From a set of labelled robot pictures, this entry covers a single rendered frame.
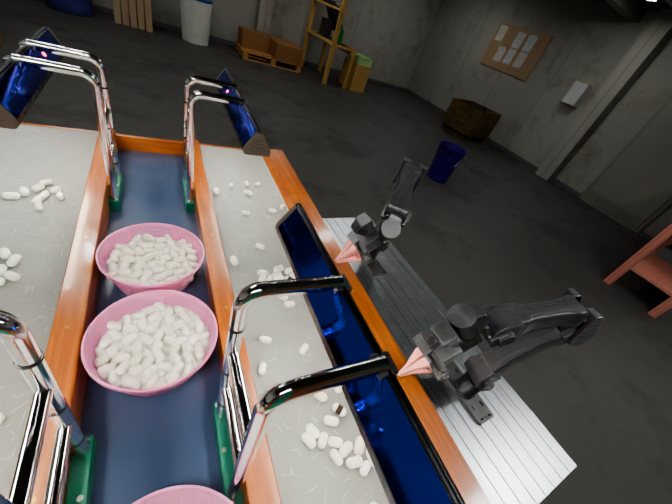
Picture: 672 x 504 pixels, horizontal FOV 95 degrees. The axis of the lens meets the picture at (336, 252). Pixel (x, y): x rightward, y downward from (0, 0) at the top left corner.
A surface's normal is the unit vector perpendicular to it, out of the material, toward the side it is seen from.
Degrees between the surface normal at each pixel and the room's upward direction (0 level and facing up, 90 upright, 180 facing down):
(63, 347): 0
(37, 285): 0
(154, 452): 0
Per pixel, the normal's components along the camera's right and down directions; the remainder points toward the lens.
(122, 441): 0.30, -0.74
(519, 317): 0.07, -0.74
